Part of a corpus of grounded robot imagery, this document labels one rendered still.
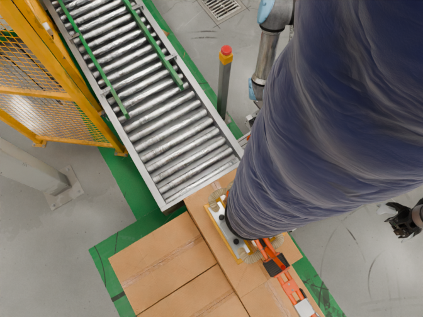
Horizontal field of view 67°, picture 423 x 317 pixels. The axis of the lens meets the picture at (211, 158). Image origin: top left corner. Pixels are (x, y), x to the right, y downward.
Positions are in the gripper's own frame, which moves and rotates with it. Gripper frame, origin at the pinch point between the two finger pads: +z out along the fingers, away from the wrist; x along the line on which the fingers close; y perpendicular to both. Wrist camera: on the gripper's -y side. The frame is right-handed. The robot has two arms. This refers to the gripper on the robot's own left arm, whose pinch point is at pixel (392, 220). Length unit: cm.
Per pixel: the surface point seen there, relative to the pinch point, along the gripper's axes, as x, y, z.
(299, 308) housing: 12, 43, 32
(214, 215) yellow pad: -44, 50, 44
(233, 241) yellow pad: -28, 49, 44
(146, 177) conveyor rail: -96, 68, 92
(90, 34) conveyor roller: -226, 43, 98
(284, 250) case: -9, 28, 58
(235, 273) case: -14, 57, 57
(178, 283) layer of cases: -27, 89, 97
